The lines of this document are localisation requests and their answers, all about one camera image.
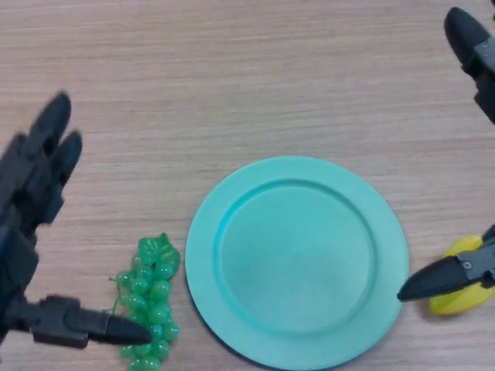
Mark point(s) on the green grapes bunch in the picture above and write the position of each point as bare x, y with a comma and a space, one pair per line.
158, 290

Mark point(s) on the teal round plate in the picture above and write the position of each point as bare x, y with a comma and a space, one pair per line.
301, 251

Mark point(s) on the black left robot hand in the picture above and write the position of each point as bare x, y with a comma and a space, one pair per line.
19, 251

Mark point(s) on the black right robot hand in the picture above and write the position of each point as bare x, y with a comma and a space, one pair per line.
441, 278

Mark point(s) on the yellow starfruit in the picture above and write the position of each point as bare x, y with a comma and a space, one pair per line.
460, 305

